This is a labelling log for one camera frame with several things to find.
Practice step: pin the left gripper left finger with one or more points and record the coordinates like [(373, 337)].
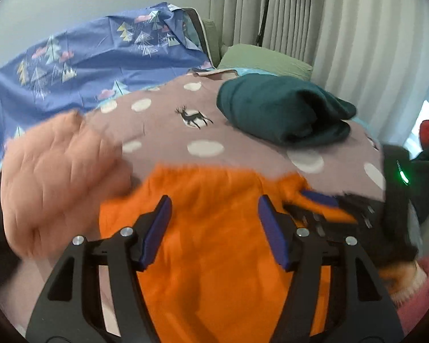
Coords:
[(93, 293)]

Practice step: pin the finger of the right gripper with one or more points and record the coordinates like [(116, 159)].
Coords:
[(320, 198)]

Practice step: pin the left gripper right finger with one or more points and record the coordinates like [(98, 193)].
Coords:
[(335, 294)]

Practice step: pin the orange puffer jacket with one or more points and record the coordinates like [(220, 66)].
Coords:
[(214, 278)]

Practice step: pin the person's right hand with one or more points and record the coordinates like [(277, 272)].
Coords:
[(403, 280)]

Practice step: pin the pink hoodie sleeve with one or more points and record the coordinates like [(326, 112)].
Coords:
[(413, 310)]

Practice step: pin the folded dark green garment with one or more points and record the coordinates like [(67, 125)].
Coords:
[(285, 111)]

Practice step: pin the folded pink quilted garment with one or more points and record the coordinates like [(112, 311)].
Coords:
[(54, 179)]

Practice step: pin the green pillow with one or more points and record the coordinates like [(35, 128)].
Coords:
[(251, 57)]

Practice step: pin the grey pleated curtain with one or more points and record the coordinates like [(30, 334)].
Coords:
[(372, 53)]

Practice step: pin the mauve deer print bedsheet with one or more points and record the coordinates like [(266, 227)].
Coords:
[(179, 124)]

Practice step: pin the black floor lamp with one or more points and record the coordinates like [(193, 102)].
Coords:
[(260, 36)]

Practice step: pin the green headboard cushion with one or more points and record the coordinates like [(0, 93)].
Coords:
[(213, 41)]

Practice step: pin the blue tree print sheet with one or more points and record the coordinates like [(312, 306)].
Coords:
[(86, 66)]

